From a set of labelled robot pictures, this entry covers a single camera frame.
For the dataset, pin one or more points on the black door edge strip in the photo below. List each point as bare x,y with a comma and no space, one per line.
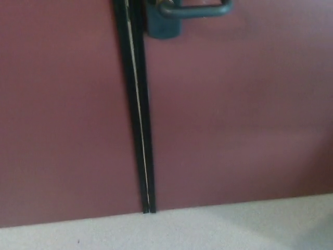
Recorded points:
130,86
142,86

